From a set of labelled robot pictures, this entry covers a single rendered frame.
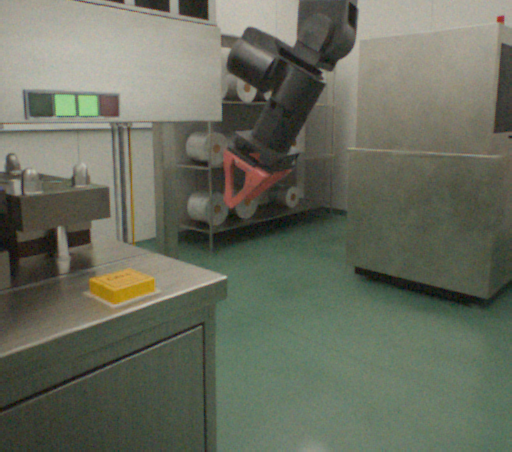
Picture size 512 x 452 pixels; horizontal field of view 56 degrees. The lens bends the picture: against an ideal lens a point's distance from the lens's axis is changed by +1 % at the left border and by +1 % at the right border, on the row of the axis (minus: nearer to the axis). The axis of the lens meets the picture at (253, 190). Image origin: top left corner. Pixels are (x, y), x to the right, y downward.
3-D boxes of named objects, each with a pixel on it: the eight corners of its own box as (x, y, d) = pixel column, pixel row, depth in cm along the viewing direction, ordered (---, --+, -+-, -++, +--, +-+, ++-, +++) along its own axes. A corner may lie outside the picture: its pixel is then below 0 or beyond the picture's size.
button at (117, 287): (114, 306, 66) (113, 290, 65) (88, 294, 71) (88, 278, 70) (156, 292, 71) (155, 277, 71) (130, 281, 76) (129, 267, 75)
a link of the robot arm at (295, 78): (323, 74, 57) (335, 77, 62) (277, 47, 59) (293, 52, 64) (295, 124, 59) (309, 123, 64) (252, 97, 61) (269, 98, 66)
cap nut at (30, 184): (24, 195, 79) (22, 168, 78) (15, 193, 81) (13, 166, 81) (47, 192, 82) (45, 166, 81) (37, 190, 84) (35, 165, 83)
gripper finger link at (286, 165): (212, 191, 67) (241, 133, 64) (235, 184, 73) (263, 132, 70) (250, 218, 65) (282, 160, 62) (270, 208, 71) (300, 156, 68)
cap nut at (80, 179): (76, 188, 87) (75, 163, 86) (67, 186, 89) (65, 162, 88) (95, 186, 89) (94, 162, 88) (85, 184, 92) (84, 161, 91)
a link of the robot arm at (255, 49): (336, 21, 54) (354, 32, 61) (255, -22, 57) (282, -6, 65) (286, 115, 58) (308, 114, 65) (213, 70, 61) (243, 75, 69)
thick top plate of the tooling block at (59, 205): (23, 233, 78) (20, 196, 77) (-53, 202, 105) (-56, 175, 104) (111, 217, 90) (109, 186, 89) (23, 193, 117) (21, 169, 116)
